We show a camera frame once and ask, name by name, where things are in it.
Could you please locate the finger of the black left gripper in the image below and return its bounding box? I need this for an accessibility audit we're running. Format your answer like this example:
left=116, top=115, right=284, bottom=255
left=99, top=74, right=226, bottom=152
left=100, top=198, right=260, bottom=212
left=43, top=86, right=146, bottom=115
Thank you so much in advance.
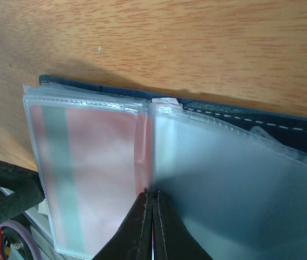
left=0, top=161, right=45, bottom=224

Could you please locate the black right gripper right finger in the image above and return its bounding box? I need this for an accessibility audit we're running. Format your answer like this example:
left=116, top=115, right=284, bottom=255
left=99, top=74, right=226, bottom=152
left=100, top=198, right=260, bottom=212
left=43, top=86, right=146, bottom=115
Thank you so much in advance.
left=153, top=192, right=210, bottom=260

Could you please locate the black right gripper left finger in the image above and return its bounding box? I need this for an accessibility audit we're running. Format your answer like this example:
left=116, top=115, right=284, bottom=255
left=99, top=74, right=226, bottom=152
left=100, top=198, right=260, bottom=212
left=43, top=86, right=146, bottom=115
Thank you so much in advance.
left=93, top=190, right=153, bottom=259

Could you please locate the dark blue card holder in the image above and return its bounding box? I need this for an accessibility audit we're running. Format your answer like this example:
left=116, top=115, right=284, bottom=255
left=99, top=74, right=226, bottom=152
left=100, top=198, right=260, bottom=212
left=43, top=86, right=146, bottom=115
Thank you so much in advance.
left=23, top=77, right=307, bottom=259

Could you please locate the red card with dark stripe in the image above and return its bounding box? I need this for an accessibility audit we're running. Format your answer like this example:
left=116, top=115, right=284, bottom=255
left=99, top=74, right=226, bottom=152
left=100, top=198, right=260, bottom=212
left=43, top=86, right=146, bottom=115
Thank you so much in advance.
left=28, top=105, right=152, bottom=257

